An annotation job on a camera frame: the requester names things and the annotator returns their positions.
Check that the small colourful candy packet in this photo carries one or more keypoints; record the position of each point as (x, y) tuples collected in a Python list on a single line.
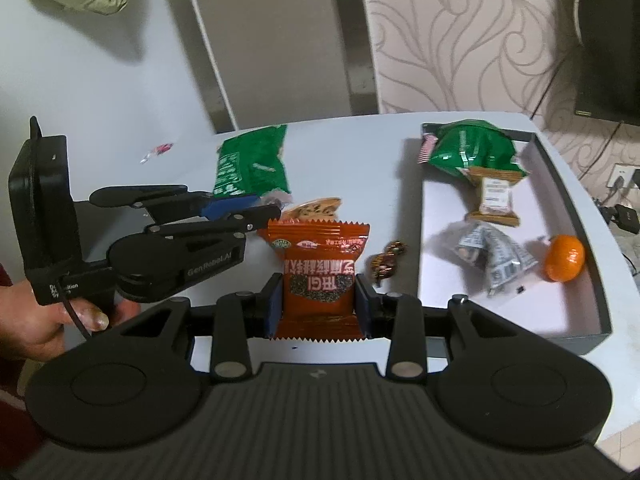
[(159, 151)]

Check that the brown wrapped candy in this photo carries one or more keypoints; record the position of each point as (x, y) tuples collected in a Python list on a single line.
[(387, 260)]

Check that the brown white cracker packet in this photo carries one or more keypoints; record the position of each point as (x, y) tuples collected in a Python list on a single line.
[(495, 195)]

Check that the white wall socket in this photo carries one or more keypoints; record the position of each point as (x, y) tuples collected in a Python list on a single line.
[(622, 176)]

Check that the mandarin orange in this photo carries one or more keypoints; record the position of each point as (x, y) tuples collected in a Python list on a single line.
[(565, 258)]

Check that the green snack bag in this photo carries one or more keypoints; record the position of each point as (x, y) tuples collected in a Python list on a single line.
[(250, 165), (470, 152)]

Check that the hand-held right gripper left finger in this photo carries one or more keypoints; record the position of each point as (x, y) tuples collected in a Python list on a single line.
[(272, 305)]

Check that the person's left forearm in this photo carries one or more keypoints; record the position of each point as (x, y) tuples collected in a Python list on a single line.
[(15, 400)]

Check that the black television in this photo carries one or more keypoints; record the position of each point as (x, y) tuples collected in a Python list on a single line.
[(610, 35)]

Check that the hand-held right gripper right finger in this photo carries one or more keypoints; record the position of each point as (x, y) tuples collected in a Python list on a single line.
[(362, 310)]

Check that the grey box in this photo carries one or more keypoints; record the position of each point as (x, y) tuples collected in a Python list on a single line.
[(560, 310)]

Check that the beige biscuit packet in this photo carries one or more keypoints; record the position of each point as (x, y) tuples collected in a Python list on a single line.
[(315, 209)]

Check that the small black box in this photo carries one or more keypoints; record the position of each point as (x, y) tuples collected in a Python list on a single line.
[(622, 217)]

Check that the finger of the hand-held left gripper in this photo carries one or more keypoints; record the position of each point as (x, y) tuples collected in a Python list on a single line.
[(260, 215), (227, 207)]

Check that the person's left hand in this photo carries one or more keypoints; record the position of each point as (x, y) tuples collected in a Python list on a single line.
[(30, 325)]

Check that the orange-red snack packet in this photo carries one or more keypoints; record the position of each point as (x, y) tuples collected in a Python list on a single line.
[(317, 280)]

